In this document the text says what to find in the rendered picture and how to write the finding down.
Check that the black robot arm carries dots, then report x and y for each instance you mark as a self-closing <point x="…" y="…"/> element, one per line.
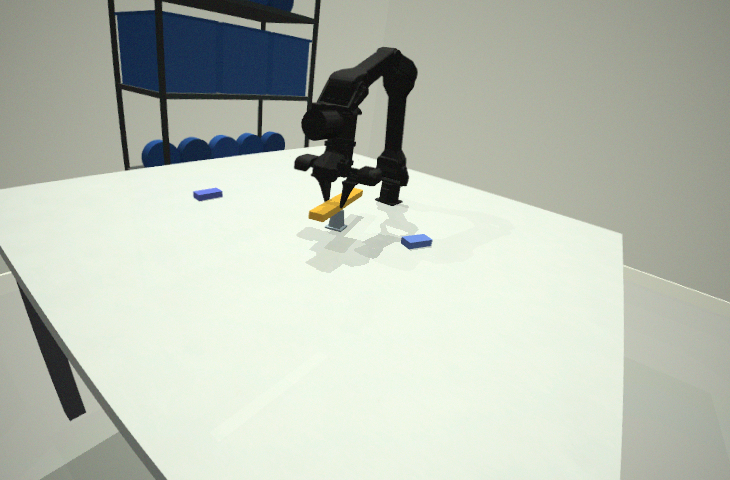
<point x="335" y="113"/>

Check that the blue rectangular block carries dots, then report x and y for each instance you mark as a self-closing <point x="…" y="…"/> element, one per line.
<point x="416" y="241"/>
<point x="207" y="194"/>

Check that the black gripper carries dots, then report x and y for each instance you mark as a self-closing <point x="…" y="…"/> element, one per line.
<point x="366" y="175"/>

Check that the yellow bar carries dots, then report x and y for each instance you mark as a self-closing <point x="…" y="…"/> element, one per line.
<point x="329" y="208"/>

